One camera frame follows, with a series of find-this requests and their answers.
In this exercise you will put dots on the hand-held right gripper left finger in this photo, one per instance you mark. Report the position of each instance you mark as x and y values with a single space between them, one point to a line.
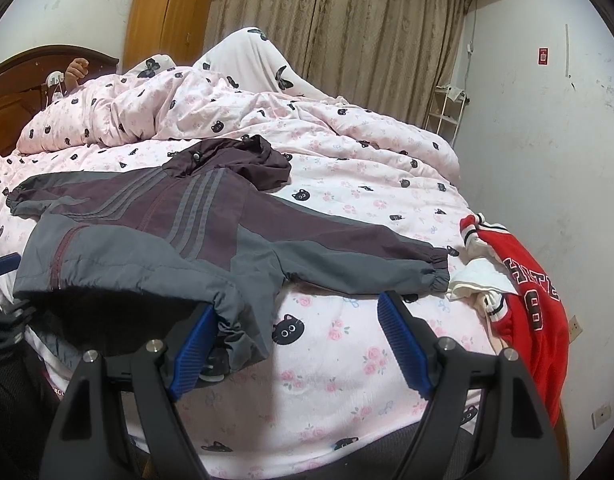
192 355

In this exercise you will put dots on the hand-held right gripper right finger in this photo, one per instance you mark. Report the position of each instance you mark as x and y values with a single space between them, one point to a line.
402 345

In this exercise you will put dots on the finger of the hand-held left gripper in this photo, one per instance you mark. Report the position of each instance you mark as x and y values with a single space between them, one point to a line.
2 265
4 327

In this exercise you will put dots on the grey and maroon hooded jacket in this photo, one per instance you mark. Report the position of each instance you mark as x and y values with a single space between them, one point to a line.
137 210

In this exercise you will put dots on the pink cat print bed sheet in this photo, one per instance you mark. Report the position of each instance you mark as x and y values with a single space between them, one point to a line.
337 360

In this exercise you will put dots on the person's dark clothing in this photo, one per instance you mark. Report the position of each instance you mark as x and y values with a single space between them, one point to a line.
12 410

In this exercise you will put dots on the red and white jacket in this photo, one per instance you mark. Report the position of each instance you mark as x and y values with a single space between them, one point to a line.
527 335

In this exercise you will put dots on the wooden headboard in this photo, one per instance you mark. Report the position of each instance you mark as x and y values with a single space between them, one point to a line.
12 105

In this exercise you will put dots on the small white device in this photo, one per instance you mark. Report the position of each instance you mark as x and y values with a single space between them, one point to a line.
54 80

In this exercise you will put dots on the white shelf rack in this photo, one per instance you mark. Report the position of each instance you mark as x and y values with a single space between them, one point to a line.
444 115

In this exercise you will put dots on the pink cat print quilt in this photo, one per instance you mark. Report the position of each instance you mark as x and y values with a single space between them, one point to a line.
212 105

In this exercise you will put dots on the wooden wardrobe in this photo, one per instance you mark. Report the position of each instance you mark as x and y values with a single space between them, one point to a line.
167 15

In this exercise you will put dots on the beige curtain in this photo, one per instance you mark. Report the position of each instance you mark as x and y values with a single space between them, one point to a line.
362 25

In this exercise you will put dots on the wall socket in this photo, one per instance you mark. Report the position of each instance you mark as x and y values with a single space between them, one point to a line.
601 416
577 330

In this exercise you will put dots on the red wall sticker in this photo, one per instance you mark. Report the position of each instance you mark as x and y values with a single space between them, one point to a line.
543 55

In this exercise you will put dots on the white wall strip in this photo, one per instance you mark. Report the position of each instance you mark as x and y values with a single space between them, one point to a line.
567 50

